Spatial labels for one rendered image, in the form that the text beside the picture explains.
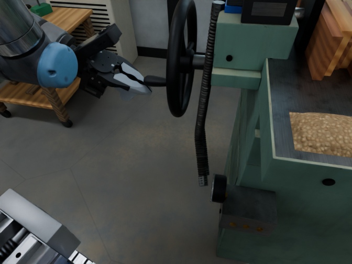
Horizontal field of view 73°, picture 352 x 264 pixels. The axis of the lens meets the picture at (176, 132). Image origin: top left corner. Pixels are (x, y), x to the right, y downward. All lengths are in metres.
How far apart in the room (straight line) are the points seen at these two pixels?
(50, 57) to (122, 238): 0.96
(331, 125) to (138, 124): 1.37
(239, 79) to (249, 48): 0.06
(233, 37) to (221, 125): 1.16
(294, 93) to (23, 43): 0.41
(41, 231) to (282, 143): 0.38
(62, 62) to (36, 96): 1.37
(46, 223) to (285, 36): 0.50
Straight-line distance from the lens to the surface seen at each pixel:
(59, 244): 0.46
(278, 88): 0.42
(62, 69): 0.44
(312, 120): 0.35
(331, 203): 0.68
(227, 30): 0.46
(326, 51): 0.43
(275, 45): 0.48
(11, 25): 0.41
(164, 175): 1.34
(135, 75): 0.56
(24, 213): 0.48
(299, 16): 0.52
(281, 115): 0.37
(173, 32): 0.50
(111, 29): 0.51
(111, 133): 1.60
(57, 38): 0.57
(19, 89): 1.95
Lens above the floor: 1.14
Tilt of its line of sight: 48 degrees down
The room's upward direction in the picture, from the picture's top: 3 degrees counter-clockwise
